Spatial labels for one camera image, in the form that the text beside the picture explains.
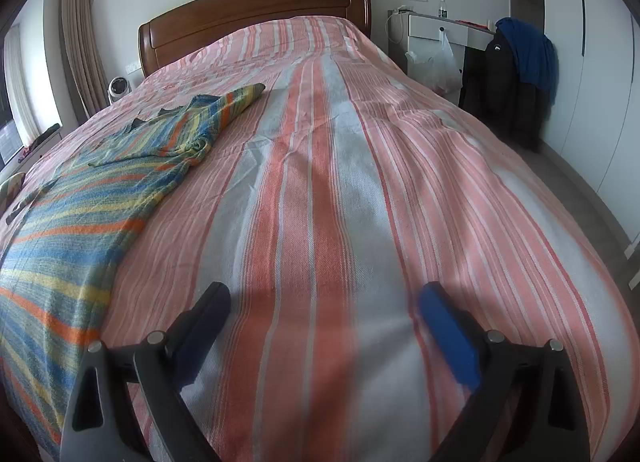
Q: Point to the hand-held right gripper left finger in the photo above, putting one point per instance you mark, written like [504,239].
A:
[197,347]

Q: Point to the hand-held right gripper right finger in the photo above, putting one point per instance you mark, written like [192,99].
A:
[450,342]

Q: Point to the multicolour striped knit sweater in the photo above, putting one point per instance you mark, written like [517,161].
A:
[75,222]

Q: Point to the dark clothes pile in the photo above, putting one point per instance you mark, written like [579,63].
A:
[45,134]

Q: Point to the bed with pink striped cover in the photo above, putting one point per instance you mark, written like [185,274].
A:
[325,242]

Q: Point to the striped pillow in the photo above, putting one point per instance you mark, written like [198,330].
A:
[10,185]

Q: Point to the white window seat cabinet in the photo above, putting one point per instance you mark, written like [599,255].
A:
[40,154]

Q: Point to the black jacket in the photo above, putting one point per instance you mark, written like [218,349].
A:
[500,87]

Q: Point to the white round fan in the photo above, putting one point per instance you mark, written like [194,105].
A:
[120,89]

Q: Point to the white plastic bag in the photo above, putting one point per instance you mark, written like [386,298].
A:
[440,67]

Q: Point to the window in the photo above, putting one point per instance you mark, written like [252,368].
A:
[9,137]

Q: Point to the blue garment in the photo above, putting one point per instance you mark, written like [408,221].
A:
[530,52]

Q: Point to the white wardrobe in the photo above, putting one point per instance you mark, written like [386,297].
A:
[595,67]

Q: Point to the white sheer curtain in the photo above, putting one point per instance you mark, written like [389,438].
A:
[22,87]

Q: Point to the white desk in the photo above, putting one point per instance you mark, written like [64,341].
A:
[430,27]

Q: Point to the brown curtain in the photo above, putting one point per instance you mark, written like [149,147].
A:
[82,42]

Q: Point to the clear bottle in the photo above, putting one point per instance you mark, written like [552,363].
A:
[441,8]

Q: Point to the wooden headboard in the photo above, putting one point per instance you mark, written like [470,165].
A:
[250,12]

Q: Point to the white wall switch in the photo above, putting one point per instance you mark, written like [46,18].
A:
[131,65]

